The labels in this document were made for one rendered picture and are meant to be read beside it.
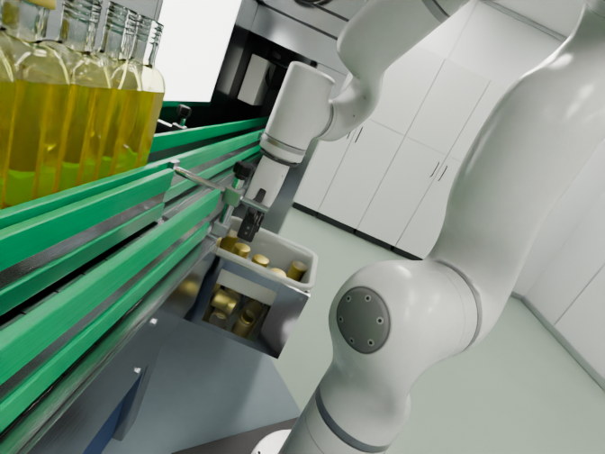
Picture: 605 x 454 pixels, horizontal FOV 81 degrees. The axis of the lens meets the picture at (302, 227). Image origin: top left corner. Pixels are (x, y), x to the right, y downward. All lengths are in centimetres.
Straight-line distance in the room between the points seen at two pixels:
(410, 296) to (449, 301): 5
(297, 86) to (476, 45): 429
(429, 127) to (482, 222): 385
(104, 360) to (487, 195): 38
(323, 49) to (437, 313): 114
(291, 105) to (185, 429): 57
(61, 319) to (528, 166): 39
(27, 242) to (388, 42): 47
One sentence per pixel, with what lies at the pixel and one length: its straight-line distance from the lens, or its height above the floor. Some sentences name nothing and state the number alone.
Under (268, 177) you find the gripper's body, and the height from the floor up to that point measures 115.
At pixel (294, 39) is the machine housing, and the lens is 140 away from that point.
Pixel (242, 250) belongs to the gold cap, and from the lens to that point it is 73.
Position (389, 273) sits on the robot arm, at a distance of 37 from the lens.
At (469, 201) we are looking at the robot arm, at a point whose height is 128.
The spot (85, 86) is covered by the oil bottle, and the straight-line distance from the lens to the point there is 40.
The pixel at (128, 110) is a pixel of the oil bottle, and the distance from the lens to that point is 47.
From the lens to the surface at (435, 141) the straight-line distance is 426.
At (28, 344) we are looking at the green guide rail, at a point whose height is 112.
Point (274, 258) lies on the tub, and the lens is 80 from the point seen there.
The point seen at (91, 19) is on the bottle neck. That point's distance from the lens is 41.
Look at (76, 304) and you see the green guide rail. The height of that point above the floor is 112.
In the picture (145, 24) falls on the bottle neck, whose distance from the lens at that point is 51.
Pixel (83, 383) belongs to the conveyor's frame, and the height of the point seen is 105.
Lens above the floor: 131
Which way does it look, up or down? 20 degrees down
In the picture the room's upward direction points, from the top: 25 degrees clockwise
